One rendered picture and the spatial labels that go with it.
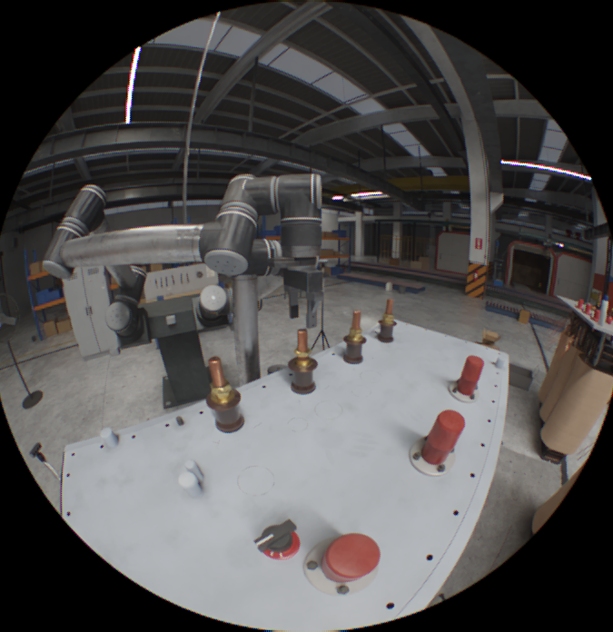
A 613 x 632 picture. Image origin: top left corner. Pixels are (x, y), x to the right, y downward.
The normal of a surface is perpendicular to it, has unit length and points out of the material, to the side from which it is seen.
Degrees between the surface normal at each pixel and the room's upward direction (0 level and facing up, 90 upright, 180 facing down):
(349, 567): 4
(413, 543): 0
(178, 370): 90
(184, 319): 90
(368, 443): 0
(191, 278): 90
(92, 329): 90
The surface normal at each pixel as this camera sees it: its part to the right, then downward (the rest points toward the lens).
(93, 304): 0.66, 0.24
